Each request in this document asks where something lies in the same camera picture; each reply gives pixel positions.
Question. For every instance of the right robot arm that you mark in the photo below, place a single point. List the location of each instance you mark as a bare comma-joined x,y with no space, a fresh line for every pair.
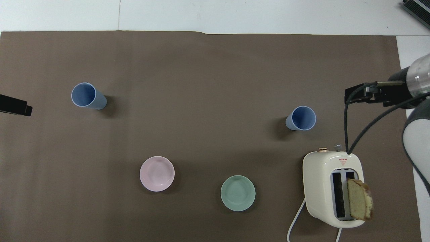
418,141

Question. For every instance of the pink plate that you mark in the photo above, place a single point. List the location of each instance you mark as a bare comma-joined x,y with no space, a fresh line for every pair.
157,173

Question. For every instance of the blue plastic cup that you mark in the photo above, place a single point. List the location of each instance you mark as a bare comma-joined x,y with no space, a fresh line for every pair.
302,118
88,97

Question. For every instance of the black stand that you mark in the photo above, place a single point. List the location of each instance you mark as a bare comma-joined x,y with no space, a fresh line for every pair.
418,7

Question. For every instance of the green plate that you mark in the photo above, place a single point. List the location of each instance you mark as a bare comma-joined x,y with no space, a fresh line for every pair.
238,193

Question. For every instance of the slice of bread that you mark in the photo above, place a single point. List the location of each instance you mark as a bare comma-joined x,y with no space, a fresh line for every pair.
358,200

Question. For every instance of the cream white toaster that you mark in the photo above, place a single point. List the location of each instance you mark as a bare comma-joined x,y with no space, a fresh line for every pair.
319,188

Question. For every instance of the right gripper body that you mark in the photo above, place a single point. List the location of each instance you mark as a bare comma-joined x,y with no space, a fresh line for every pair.
398,95

